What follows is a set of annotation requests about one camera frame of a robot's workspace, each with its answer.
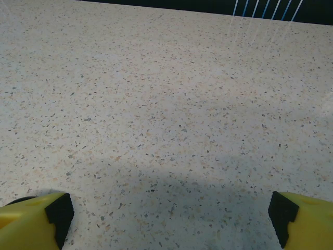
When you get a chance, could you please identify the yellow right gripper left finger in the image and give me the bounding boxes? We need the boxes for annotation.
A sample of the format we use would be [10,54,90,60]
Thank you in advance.
[0,192,75,250]

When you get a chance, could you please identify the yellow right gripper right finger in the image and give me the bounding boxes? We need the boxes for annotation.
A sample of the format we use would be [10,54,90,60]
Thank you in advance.
[267,190,333,250]

